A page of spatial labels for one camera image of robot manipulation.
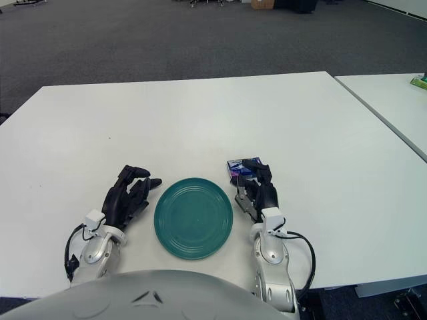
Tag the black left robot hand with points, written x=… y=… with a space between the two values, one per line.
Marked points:
x=116 y=203

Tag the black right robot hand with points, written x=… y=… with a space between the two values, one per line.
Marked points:
x=267 y=196

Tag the blue purple gum pack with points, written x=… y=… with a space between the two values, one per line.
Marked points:
x=233 y=168

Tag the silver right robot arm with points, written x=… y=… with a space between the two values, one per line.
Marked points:
x=273 y=253

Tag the green round plate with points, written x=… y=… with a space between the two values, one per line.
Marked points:
x=193 y=220

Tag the silver robot torso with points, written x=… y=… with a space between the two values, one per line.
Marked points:
x=133 y=300

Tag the green box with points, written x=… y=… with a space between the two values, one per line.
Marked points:
x=419 y=81

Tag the brown cardboard box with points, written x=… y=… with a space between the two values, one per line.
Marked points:
x=262 y=4

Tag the black cabinet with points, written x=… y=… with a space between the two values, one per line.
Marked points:
x=297 y=5

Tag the black chair wheel bases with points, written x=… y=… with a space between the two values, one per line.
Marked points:
x=195 y=3

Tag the black floor stand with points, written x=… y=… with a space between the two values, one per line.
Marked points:
x=33 y=4

